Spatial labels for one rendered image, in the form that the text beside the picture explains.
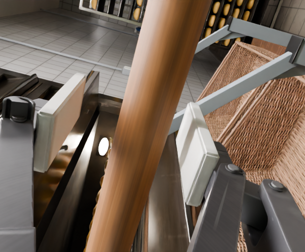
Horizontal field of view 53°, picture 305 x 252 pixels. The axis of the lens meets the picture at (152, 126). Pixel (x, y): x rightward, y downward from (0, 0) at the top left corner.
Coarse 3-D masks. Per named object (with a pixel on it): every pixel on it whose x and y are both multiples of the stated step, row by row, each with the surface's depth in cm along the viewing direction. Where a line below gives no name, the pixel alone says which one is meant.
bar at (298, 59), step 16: (224, 32) 96; (240, 32) 95; (256, 32) 95; (272, 32) 95; (288, 48) 53; (304, 48) 50; (272, 64) 52; (288, 64) 52; (304, 64) 51; (240, 80) 54; (256, 80) 53; (208, 96) 56; (224, 96) 54; (208, 112) 56; (176, 128) 57; (144, 208) 36; (144, 224) 34; (144, 240) 32
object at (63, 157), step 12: (96, 72) 161; (96, 84) 160; (84, 96) 130; (96, 96) 164; (84, 108) 133; (84, 120) 136; (72, 132) 114; (72, 144) 117; (60, 156) 100; (48, 168) 87; (60, 168) 102; (36, 180) 78; (48, 180) 89; (36, 192) 79; (48, 192) 90; (36, 204) 80; (36, 216) 81
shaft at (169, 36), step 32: (160, 0) 14; (192, 0) 14; (160, 32) 14; (192, 32) 14; (160, 64) 15; (128, 96) 16; (160, 96) 15; (128, 128) 16; (160, 128) 16; (128, 160) 17; (128, 192) 18; (96, 224) 19; (128, 224) 19
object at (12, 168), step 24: (24, 120) 12; (0, 144) 10; (24, 144) 11; (0, 168) 9; (24, 168) 10; (0, 192) 8; (24, 192) 9; (0, 216) 8; (24, 216) 8; (0, 240) 6; (24, 240) 7
